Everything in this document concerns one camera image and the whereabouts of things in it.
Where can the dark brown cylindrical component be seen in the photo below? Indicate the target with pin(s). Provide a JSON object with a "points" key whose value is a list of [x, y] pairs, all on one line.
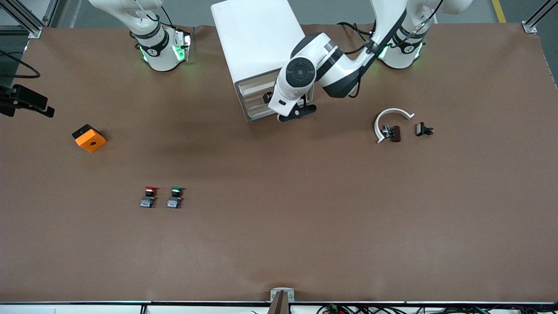
{"points": [[396, 133]]}

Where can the green push button switch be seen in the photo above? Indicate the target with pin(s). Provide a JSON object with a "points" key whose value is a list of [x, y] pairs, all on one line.
{"points": [[174, 202]]}

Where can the small black switch white face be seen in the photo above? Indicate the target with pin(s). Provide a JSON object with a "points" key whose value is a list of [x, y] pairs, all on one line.
{"points": [[421, 129]]}

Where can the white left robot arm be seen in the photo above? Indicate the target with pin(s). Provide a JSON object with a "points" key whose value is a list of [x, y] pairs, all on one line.
{"points": [[331, 69]]}

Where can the aluminium frame profile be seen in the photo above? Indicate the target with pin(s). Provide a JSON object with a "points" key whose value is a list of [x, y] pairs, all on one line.
{"points": [[529, 27], [35, 31]]}

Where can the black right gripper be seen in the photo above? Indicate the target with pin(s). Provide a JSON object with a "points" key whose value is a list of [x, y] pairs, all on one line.
{"points": [[22, 97]]}

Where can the white drawer cabinet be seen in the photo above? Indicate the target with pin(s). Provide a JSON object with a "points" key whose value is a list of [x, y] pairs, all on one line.
{"points": [[253, 39]]}

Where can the orange and black button box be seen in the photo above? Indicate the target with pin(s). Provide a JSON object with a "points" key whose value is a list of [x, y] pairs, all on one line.
{"points": [[91, 141]]}

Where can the grey metal camera bracket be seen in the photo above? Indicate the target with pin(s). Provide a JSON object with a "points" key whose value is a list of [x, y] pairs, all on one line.
{"points": [[282, 301]]}

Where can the red push button switch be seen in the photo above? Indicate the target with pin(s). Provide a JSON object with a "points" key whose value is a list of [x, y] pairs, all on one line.
{"points": [[148, 201]]}

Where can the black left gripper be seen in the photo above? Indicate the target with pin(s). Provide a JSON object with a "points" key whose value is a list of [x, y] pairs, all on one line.
{"points": [[267, 97]]}

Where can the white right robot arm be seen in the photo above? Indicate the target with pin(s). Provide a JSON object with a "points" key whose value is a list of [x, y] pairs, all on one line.
{"points": [[157, 56]]}

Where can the brown table cover sheet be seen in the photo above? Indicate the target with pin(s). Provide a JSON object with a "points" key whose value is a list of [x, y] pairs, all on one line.
{"points": [[279, 218]]}

